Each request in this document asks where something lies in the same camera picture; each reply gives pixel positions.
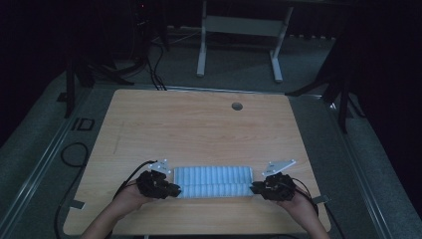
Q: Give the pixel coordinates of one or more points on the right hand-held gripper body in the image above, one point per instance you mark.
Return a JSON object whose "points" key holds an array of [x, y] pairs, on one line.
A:
{"points": [[277, 187]]}

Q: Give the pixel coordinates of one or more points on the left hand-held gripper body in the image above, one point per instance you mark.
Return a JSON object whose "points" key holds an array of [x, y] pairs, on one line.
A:
{"points": [[152, 184]]}

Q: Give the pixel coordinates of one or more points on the blue striped towel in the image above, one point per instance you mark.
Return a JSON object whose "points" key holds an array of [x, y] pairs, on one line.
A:
{"points": [[214, 182]]}

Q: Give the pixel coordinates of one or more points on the person's left hand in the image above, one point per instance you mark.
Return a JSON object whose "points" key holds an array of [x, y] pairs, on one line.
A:
{"points": [[131, 199]]}

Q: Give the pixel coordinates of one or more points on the person's right hand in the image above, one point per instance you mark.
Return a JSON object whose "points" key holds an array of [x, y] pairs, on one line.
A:
{"points": [[298, 204]]}

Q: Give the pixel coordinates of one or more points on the grey tape tab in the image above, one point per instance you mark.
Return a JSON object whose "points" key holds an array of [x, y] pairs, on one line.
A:
{"points": [[77, 204], [321, 199]]}

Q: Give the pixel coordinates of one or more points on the black tripod stand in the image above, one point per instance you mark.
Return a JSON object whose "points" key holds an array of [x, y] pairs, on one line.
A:
{"points": [[343, 99], [69, 89]]}

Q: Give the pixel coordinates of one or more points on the dark equipment rack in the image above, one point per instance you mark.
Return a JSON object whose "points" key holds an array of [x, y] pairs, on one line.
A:
{"points": [[142, 30]]}

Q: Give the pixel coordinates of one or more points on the metal floor rail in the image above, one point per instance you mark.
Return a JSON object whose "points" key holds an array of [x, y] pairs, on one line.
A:
{"points": [[361, 186], [36, 172]]}

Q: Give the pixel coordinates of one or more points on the white metal desk frame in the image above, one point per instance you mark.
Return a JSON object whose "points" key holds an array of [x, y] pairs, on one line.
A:
{"points": [[244, 26]]}

